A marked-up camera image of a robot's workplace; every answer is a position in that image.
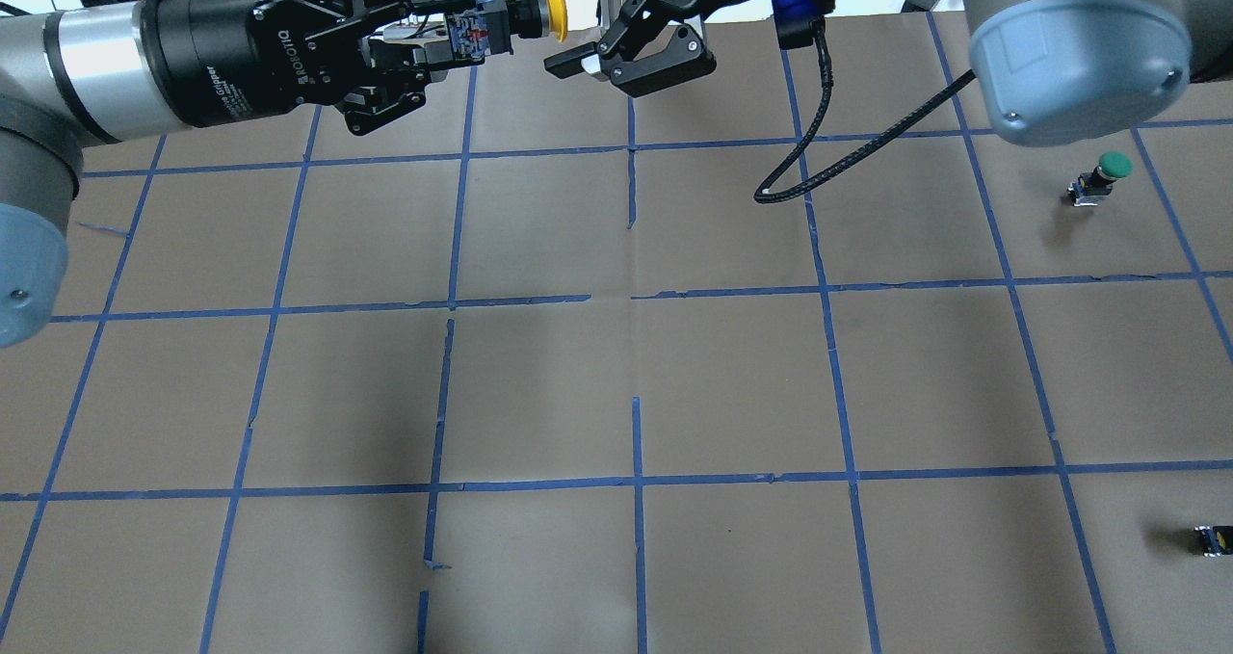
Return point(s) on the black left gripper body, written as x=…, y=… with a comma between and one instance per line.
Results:
x=214, y=49

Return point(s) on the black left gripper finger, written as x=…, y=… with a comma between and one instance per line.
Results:
x=409, y=19
x=404, y=60

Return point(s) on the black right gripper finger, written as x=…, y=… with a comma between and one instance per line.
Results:
x=683, y=59
x=628, y=34

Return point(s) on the yellow push button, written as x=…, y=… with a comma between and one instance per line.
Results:
x=487, y=27

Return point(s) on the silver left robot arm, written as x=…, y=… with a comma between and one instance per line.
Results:
x=111, y=74

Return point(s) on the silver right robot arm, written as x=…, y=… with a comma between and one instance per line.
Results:
x=1052, y=72

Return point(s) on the red push button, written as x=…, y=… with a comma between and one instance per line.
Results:
x=1091, y=188

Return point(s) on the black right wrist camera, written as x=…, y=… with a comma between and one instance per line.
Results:
x=798, y=23

